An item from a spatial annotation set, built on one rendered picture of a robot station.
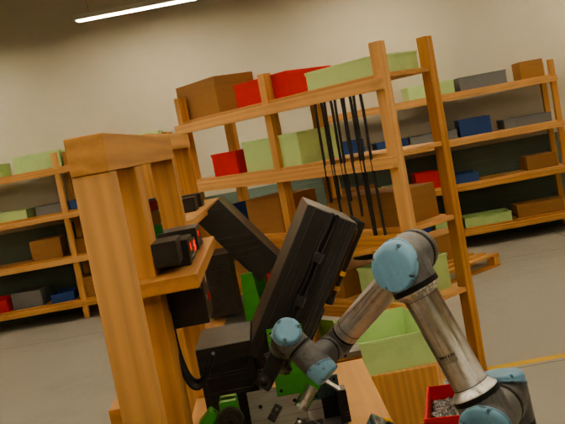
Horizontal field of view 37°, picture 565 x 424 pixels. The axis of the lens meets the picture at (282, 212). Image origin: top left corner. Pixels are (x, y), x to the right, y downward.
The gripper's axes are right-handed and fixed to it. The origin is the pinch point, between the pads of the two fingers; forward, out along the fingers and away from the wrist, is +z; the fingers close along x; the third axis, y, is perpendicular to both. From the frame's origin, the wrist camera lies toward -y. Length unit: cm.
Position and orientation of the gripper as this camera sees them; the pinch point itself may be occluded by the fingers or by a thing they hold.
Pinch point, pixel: (275, 371)
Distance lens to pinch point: 252.2
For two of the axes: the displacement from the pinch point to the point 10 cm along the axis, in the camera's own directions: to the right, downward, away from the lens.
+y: 4.9, -7.7, 4.1
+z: -0.7, 4.3, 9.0
